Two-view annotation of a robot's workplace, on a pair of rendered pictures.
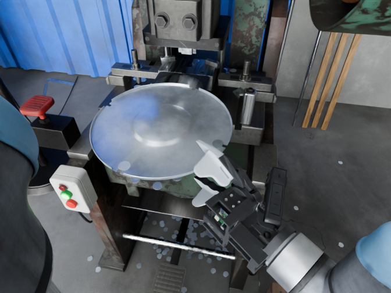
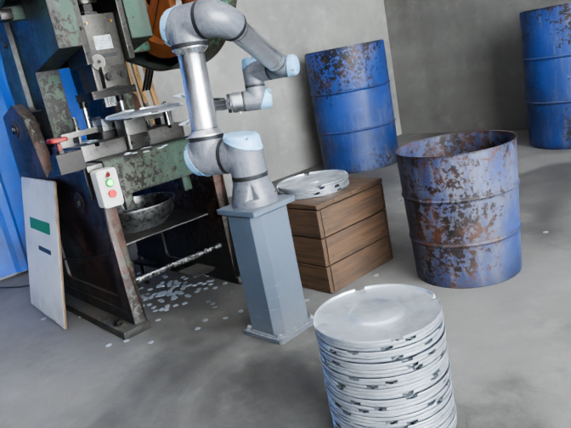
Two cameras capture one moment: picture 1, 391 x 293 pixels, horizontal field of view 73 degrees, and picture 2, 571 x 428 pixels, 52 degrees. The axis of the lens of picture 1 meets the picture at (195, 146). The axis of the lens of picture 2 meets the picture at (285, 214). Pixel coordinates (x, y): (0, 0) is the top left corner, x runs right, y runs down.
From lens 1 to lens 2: 2.03 m
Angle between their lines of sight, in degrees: 52
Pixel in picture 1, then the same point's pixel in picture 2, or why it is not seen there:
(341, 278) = (246, 79)
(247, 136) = (176, 131)
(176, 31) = (116, 81)
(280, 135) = not seen: hidden behind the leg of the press
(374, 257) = (245, 62)
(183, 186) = (163, 172)
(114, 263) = (138, 324)
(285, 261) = (234, 95)
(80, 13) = not seen: outside the picture
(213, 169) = not seen: hidden behind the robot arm
